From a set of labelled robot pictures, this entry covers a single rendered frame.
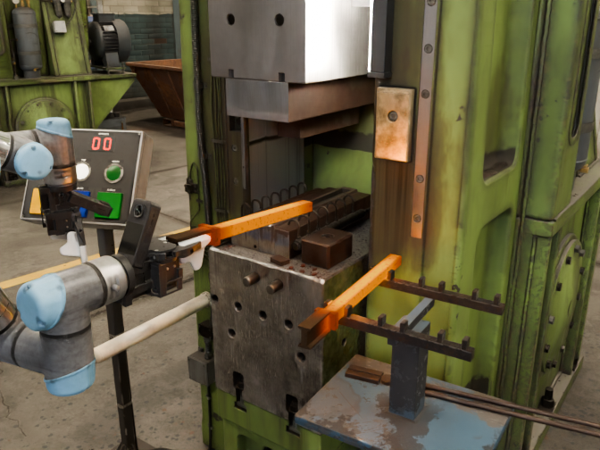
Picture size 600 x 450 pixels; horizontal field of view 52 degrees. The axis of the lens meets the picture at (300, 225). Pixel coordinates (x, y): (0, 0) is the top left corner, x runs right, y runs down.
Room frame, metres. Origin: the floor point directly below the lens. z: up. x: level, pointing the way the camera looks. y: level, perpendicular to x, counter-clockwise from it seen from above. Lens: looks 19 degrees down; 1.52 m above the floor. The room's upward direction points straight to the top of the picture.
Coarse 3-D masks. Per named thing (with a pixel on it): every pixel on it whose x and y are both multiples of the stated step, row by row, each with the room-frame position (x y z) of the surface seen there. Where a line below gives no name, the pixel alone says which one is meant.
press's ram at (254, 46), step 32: (224, 0) 1.59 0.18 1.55; (256, 0) 1.53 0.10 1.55; (288, 0) 1.48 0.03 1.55; (320, 0) 1.49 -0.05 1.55; (352, 0) 1.60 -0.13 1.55; (224, 32) 1.59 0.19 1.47; (256, 32) 1.53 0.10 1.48; (288, 32) 1.48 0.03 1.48; (320, 32) 1.50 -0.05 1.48; (352, 32) 1.61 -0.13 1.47; (224, 64) 1.60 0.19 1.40; (256, 64) 1.53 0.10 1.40; (288, 64) 1.48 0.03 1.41; (320, 64) 1.50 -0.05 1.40; (352, 64) 1.62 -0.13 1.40
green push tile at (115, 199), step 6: (102, 192) 1.67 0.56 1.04; (108, 192) 1.67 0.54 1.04; (96, 198) 1.66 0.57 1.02; (102, 198) 1.66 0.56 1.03; (108, 198) 1.66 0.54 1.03; (114, 198) 1.65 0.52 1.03; (120, 198) 1.65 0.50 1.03; (114, 204) 1.64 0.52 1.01; (120, 204) 1.64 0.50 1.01; (114, 210) 1.64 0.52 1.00; (120, 210) 1.64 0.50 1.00; (96, 216) 1.64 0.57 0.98; (102, 216) 1.63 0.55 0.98; (114, 216) 1.63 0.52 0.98
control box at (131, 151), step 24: (96, 144) 1.75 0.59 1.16; (120, 144) 1.74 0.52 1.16; (144, 144) 1.75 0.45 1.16; (96, 168) 1.72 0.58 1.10; (120, 168) 1.70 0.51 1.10; (144, 168) 1.74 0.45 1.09; (96, 192) 1.68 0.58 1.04; (120, 192) 1.67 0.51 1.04; (144, 192) 1.72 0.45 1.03; (24, 216) 1.68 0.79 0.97; (120, 216) 1.63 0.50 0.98
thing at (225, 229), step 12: (288, 204) 1.31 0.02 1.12; (300, 204) 1.32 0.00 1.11; (252, 216) 1.20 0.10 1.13; (264, 216) 1.21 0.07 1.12; (276, 216) 1.24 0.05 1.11; (288, 216) 1.28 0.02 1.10; (204, 228) 1.09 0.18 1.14; (216, 228) 1.08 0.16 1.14; (228, 228) 1.12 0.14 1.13; (240, 228) 1.15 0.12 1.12; (252, 228) 1.18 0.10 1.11; (168, 240) 1.02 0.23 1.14; (180, 240) 1.02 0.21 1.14; (216, 240) 1.08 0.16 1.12
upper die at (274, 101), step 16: (240, 80) 1.57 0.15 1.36; (256, 80) 1.54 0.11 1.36; (336, 80) 1.65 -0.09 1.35; (352, 80) 1.71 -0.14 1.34; (368, 80) 1.79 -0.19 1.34; (240, 96) 1.57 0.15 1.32; (256, 96) 1.54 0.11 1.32; (272, 96) 1.51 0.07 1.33; (288, 96) 1.48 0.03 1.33; (304, 96) 1.53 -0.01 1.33; (320, 96) 1.59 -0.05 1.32; (336, 96) 1.65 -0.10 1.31; (352, 96) 1.72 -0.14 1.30; (368, 96) 1.79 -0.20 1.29; (240, 112) 1.57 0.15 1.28; (256, 112) 1.54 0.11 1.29; (272, 112) 1.51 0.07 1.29; (288, 112) 1.48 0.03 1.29; (304, 112) 1.53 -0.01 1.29; (320, 112) 1.59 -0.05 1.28
